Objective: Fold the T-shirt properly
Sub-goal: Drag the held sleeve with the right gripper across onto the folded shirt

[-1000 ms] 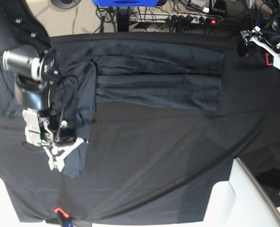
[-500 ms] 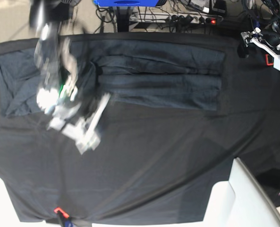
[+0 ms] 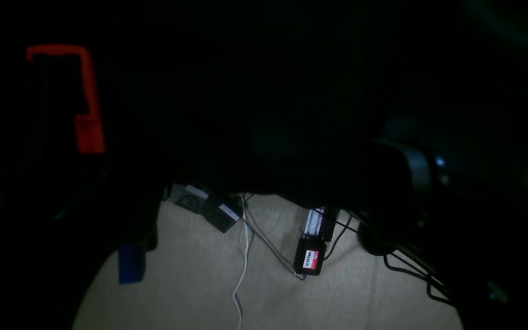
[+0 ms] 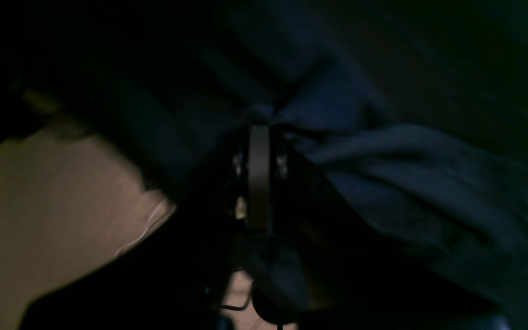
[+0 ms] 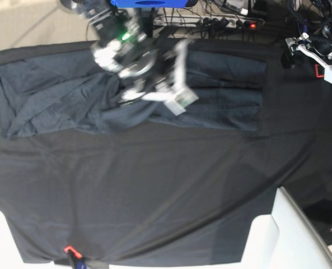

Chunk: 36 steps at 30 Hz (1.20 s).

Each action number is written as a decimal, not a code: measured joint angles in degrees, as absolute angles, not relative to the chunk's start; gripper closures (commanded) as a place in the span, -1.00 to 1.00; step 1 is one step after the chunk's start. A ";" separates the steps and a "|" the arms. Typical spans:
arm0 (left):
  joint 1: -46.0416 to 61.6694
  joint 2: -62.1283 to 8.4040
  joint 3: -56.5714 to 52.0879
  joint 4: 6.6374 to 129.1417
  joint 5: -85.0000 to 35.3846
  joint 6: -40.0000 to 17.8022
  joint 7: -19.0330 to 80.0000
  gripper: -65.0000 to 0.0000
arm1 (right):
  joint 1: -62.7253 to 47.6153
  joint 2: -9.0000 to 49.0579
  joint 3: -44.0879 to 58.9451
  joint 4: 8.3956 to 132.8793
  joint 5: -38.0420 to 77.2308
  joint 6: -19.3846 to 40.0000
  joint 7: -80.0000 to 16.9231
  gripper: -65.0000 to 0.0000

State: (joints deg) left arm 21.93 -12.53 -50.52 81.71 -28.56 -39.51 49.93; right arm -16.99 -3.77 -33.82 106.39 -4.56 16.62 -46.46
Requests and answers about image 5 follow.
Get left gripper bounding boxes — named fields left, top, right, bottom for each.
left=281, top=33, right=332, bottom=84

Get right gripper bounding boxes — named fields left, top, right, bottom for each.
left=118, top=39, right=199, bottom=116

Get dark grey T-shirt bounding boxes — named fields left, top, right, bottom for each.
left=0, top=50, right=267, bottom=138

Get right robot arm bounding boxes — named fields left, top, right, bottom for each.
left=71, top=1, right=199, bottom=115

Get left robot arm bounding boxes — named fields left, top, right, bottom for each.
left=282, top=1, right=332, bottom=84

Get red black clamp right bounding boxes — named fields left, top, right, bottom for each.
left=315, top=64, right=325, bottom=78

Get white power strip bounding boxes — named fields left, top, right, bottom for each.
left=153, top=13, right=265, bottom=30

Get black table leg stand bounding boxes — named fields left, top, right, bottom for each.
left=137, top=8, right=158, bottom=38

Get blue plastic box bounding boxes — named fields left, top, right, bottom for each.
left=110, top=0, right=188, bottom=8

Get black table cloth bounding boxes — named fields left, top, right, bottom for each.
left=0, top=40, right=332, bottom=266

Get white chair right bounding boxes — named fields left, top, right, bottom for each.
left=240, top=187, right=332, bottom=268

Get white chair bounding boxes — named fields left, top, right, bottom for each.
left=240, top=187, right=332, bottom=268
left=0, top=211, right=25, bottom=269

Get red blue clamp bottom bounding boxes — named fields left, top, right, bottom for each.
left=64, top=245, right=88, bottom=269

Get white chair left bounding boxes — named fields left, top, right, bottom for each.
left=0, top=211, right=25, bottom=269

